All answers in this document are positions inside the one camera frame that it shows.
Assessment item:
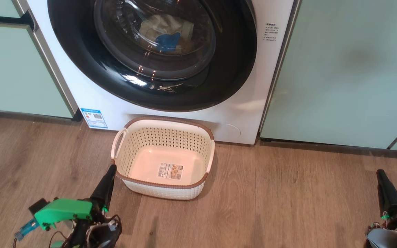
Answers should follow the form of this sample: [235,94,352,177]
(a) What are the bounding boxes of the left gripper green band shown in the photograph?
[34,164,122,248]

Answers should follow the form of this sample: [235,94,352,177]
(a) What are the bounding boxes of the pale yellow bear-print garment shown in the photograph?
[139,14,185,53]

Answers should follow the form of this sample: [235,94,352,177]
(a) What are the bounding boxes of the round washing machine door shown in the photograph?
[48,0,257,112]

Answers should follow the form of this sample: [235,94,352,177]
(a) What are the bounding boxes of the pale yellow garment blue cuffs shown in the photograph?
[181,20,195,44]

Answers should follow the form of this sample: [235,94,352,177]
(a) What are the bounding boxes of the white washing machine body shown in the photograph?
[26,0,295,145]

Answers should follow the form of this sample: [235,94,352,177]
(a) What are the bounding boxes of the cream perforated laundry basket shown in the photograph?
[111,116,216,200]

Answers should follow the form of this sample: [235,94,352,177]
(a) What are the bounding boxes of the basket product label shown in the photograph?
[156,163,183,180]

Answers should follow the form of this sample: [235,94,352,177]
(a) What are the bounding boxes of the blue energy label sticker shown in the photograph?
[80,108,108,129]

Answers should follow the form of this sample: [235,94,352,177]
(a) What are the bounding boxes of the round white filter cover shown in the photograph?
[212,123,241,143]

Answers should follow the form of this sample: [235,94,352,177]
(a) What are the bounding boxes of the pale green cabinet drawer front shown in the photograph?
[0,24,73,118]

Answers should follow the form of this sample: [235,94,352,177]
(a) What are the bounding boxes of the blue cable connector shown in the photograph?
[14,219,40,241]

